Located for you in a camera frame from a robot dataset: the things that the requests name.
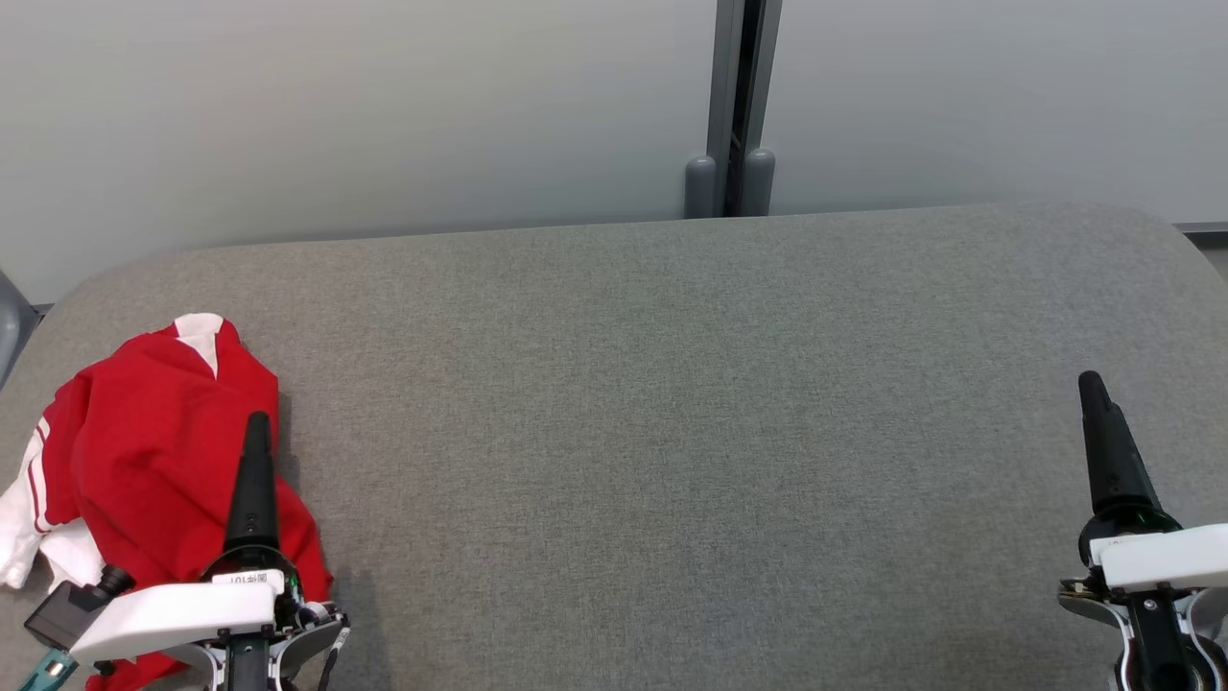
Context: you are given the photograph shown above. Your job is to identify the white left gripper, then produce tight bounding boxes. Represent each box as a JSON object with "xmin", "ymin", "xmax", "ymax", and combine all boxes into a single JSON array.
[{"xmin": 69, "ymin": 411, "xmax": 351, "ymax": 691}]

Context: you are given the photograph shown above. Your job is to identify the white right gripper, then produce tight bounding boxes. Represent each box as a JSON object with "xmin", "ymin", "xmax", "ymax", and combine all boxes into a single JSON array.
[{"xmin": 1058, "ymin": 370, "xmax": 1228, "ymax": 691}]

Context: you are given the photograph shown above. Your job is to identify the red shorts with white stripe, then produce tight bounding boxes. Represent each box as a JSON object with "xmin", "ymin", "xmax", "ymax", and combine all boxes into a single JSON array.
[{"xmin": 40, "ymin": 313, "xmax": 284, "ymax": 500}]

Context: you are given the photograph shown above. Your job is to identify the red white basketball jersey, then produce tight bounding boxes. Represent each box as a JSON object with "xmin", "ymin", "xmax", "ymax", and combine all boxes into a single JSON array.
[{"xmin": 0, "ymin": 415, "xmax": 336, "ymax": 691}]

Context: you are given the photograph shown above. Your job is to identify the grey rounded partition foot cap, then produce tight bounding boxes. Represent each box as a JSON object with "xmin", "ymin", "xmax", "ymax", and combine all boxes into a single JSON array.
[
  {"xmin": 684, "ymin": 155, "xmax": 719, "ymax": 220},
  {"xmin": 744, "ymin": 147, "xmax": 776, "ymax": 217}
]

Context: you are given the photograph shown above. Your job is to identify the left camera cable teal plug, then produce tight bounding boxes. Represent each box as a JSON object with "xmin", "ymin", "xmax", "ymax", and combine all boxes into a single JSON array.
[{"xmin": 14, "ymin": 648, "xmax": 78, "ymax": 691}]

